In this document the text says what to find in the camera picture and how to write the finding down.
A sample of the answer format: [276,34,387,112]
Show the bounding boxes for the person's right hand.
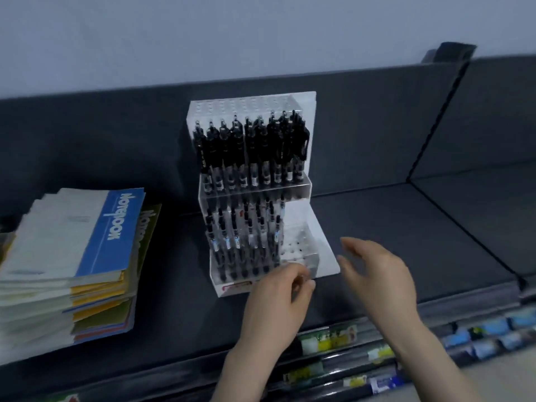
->
[337,237,420,344]

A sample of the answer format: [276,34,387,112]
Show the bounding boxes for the person's left hand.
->
[237,263,317,355]

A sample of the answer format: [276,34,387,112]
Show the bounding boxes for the person's right forearm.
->
[387,320,488,402]

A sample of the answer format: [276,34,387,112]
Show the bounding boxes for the person's left forearm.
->
[210,345,294,402]

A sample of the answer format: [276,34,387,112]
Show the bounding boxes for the clear acrylic pen display stand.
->
[186,91,341,298]

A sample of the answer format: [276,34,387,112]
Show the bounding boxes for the row of shelf price labels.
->
[283,307,536,395]

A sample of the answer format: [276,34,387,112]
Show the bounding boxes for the dark grey shelf board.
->
[0,183,524,387]
[410,163,536,285]

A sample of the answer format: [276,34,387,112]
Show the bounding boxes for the row of short black pens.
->
[204,194,288,282]

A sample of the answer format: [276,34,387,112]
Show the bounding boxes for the row of tall black pens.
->
[191,110,311,194]

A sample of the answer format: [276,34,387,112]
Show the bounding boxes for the stack of notebooks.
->
[0,188,162,365]

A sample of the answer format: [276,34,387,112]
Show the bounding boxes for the dark grey shelf back panel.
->
[0,58,470,224]

